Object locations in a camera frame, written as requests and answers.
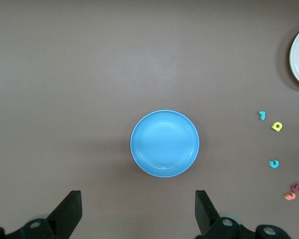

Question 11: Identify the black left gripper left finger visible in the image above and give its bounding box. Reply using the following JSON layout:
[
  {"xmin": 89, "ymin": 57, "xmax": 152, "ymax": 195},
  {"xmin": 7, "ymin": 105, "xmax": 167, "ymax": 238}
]
[{"xmin": 0, "ymin": 190, "xmax": 83, "ymax": 239}]

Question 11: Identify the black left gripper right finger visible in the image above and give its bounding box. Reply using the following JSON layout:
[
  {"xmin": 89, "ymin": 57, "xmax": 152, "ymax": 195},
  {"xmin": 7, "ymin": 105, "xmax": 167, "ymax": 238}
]
[{"xmin": 194, "ymin": 190, "xmax": 293, "ymax": 239}]

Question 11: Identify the yellow foam letter d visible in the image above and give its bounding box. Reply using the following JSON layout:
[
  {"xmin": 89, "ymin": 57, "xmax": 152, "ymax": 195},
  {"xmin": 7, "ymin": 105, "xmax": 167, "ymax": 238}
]
[{"xmin": 271, "ymin": 121, "xmax": 284, "ymax": 132}]

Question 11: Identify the blue plate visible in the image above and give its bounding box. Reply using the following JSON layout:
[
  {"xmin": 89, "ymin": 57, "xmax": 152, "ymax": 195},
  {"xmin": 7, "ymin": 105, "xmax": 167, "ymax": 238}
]
[{"xmin": 130, "ymin": 110, "xmax": 200, "ymax": 178}]

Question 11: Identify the brown table cover sheet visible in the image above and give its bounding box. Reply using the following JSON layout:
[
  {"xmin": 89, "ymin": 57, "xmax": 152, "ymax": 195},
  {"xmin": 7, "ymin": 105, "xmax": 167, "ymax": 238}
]
[{"xmin": 0, "ymin": 0, "xmax": 299, "ymax": 239}]

